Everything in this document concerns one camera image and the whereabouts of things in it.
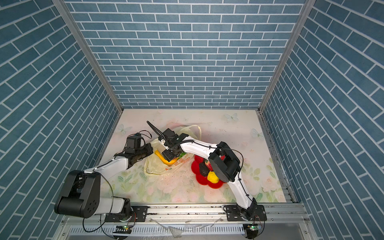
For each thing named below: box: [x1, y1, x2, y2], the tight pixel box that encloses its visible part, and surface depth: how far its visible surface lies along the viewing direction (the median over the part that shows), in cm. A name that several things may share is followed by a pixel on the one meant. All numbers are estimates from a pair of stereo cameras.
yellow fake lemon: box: [207, 170, 219, 184], surface depth 82 cm
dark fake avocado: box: [199, 162, 210, 177], surface depth 86 cm
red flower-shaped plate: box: [191, 155, 227, 189], surface depth 84 cm
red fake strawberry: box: [205, 160, 214, 172], surface depth 84 cm
